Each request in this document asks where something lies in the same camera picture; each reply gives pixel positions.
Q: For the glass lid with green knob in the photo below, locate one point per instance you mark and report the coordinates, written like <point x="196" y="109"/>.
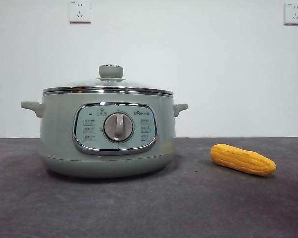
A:
<point x="111" y="71"/>

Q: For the yellow corn cob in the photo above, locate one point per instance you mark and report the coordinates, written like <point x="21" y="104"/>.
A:
<point x="241" y="160"/>

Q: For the pale green electric cooking pot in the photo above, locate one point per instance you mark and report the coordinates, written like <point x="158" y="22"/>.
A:
<point x="59" y="129"/>

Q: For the white wall socket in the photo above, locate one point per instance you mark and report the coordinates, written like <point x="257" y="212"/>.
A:
<point x="80" y="11"/>
<point x="294" y="13"/>

